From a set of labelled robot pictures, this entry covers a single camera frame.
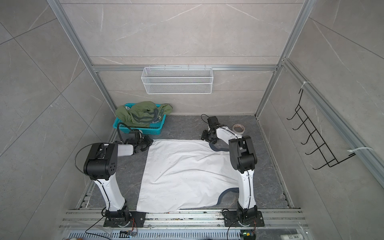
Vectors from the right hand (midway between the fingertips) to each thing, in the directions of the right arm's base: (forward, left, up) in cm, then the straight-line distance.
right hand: (204, 137), depth 104 cm
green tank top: (+19, +46, +6) cm, 50 cm away
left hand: (+1, +36, +2) cm, 36 cm away
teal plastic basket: (+2, +34, +9) cm, 35 cm away
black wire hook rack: (-36, -47, +31) cm, 67 cm away
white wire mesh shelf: (+28, +18, +29) cm, 44 cm away
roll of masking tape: (+10, -27, -3) cm, 29 cm away
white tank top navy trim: (-27, +17, -1) cm, 32 cm away
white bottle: (-58, -39, 0) cm, 70 cm away
